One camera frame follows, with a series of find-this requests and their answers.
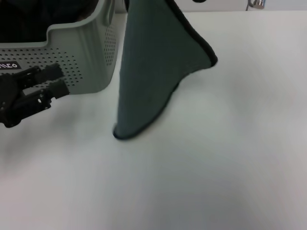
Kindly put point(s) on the grey perforated plastic storage box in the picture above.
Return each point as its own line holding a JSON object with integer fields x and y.
{"x": 91, "y": 48}

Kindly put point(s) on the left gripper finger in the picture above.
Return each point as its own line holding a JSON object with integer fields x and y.
{"x": 43, "y": 73}
{"x": 48, "y": 93}

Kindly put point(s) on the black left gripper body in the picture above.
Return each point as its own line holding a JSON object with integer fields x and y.
{"x": 8, "y": 100}

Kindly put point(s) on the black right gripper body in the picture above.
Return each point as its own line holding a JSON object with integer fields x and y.
{"x": 199, "y": 1}

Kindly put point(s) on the green yellow towel black edge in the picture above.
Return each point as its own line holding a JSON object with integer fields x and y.
{"x": 153, "y": 60}

